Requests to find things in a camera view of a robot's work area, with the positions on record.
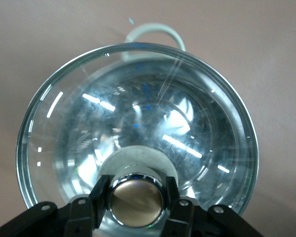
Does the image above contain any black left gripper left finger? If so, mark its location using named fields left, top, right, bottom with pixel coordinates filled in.
left=0, top=174, right=112, bottom=237

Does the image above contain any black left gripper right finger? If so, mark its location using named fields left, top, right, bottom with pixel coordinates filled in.
left=164, top=175, right=271, bottom=237

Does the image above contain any glass pot lid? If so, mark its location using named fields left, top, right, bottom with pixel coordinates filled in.
left=15, top=42, right=260, bottom=237

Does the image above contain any stainless steel pot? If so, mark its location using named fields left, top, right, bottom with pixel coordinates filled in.
left=16, top=23, right=259, bottom=223

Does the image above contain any brown table mat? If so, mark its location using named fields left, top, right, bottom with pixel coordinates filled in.
left=0, top=0, right=296, bottom=237

